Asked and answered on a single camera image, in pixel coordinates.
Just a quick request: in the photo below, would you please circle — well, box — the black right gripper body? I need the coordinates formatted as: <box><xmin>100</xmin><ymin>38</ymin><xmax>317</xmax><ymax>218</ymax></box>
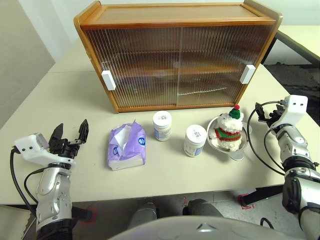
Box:
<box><xmin>266</xmin><ymin>109</ymin><xmax>285</xmax><ymax>128</ymax></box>

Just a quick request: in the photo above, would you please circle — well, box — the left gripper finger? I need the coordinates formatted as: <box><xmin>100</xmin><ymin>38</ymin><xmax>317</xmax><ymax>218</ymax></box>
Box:
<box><xmin>48</xmin><ymin>122</ymin><xmax>65</xmax><ymax>149</ymax></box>
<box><xmin>68</xmin><ymin>118</ymin><xmax>90</xmax><ymax>146</ymax></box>

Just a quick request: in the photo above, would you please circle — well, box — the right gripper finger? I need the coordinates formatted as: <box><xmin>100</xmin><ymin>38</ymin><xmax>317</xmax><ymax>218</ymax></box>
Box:
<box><xmin>254</xmin><ymin>101</ymin><xmax>268</xmax><ymax>124</ymax></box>
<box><xmin>273</xmin><ymin>103</ymin><xmax>285</xmax><ymax>116</ymax></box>

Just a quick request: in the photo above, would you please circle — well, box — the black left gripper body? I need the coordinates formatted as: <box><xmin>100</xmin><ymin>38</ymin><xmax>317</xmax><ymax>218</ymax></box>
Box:
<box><xmin>48</xmin><ymin>138</ymin><xmax>81</xmax><ymax>163</ymax></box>

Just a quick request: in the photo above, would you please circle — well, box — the white plush snowman toy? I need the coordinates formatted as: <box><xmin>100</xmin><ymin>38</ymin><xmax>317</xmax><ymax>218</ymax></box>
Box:
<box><xmin>211</xmin><ymin>104</ymin><xmax>245</xmax><ymax>152</ymax></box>

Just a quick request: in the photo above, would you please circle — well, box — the silver metal bowl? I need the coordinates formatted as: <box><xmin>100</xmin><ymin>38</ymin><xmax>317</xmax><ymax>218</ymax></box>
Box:
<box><xmin>206</xmin><ymin>115</ymin><xmax>251</xmax><ymax>161</ymax></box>

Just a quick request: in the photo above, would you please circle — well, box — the purple tissue pack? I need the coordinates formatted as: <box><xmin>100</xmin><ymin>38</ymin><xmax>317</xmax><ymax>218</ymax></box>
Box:
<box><xmin>106</xmin><ymin>119</ymin><xmax>148</xmax><ymax>172</ymax></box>

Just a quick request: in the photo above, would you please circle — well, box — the white door handle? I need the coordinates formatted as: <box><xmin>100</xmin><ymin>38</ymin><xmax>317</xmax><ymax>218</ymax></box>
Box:
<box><xmin>239</xmin><ymin>64</ymin><xmax>256</xmax><ymax>85</ymax></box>
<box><xmin>101</xmin><ymin>70</ymin><xmax>117</xmax><ymax>91</ymax></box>

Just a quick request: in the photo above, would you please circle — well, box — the white plastic bottle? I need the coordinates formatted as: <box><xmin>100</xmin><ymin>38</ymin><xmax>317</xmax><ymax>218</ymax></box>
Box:
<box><xmin>152</xmin><ymin>110</ymin><xmax>173</xmax><ymax>142</ymax></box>
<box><xmin>183</xmin><ymin>124</ymin><xmax>208</xmax><ymax>158</ymax></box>

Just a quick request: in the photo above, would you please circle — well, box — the ribbed clear sliding door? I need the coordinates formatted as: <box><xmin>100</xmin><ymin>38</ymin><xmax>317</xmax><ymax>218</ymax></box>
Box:
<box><xmin>83</xmin><ymin>26</ymin><xmax>183</xmax><ymax>111</ymax></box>
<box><xmin>176</xmin><ymin>24</ymin><xmax>273</xmax><ymax>108</ymax></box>

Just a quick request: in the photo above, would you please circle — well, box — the wooden cabinet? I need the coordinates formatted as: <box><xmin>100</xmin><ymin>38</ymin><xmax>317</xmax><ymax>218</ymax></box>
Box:
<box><xmin>73</xmin><ymin>0</ymin><xmax>284</xmax><ymax>115</ymax></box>

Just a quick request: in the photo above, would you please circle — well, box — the black table foot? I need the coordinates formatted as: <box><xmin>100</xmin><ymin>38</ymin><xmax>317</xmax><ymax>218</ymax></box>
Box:
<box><xmin>243</xmin><ymin>184</ymin><xmax>285</xmax><ymax>209</ymax></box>

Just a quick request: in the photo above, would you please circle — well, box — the dark grey rounded shape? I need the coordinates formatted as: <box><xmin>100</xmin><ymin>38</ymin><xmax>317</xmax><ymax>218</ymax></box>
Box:
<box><xmin>185</xmin><ymin>198</ymin><xmax>225</xmax><ymax>219</ymax></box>
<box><xmin>128</xmin><ymin>201</ymin><xmax>159</xmax><ymax>229</ymax></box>

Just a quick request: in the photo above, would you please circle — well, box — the silver robot torso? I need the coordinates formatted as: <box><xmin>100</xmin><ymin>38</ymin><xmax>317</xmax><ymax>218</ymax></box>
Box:
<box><xmin>107</xmin><ymin>216</ymin><xmax>309</xmax><ymax>240</ymax></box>

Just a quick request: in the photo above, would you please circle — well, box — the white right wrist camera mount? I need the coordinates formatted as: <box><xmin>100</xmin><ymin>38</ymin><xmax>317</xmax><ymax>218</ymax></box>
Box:
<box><xmin>268</xmin><ymin>94</ymin><xmax>309</xmax><ymax>131</ymax></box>

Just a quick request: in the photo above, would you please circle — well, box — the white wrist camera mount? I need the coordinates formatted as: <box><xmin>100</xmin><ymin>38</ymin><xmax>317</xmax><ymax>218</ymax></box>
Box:
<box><xmin>14</xmin><ymin>133</ymin><xmax>77</xmax><ymax>166</ymax></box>
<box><xmin>268</xmin><ymin>94</ymin><xmax>309</xmax><ymax>131</ymax></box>

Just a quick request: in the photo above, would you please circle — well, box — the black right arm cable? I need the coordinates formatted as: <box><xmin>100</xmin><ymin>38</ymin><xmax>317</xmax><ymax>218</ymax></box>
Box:
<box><xmin>246</xmin><ymin>99</ymin><xmax>289</xmax><ymax>176</ymax></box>

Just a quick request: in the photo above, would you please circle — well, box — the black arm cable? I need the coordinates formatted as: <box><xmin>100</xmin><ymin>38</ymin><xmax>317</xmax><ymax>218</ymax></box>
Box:
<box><xmin>8</xmin><ymin>146</ymin><xmax>46</xmax><ymax>216</ymax></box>
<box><xmin>246</xmin><ymin>99</ymin><xmax>289</xmax><ymax>176</ymax></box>

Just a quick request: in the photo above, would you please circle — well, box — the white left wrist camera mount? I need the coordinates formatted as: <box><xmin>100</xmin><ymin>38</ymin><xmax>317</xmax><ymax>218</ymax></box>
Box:
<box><xmin>14</xmin><ymin>133</ymin><xmax>77</xmax><ymax>166</ymax></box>

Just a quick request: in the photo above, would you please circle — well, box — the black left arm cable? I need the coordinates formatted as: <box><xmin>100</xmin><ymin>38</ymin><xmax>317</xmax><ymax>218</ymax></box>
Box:
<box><xmin>8</xmin><ymin>146</ymin><xmax>46</xmax><ymax>216</ymax></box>

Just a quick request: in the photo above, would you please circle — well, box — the white wire rack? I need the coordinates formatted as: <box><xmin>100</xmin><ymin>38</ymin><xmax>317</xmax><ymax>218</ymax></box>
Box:
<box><xmin>176</xmin><ymin>86</ymin><xmax>229</xmax><ymax>98</ymax></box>

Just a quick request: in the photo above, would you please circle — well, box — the cream side table black frame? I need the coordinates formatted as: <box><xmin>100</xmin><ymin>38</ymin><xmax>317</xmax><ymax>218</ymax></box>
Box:
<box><xmin>262</xmin><ymin>24</ymin><xmax>320</xmax><ymax>67</ymax></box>

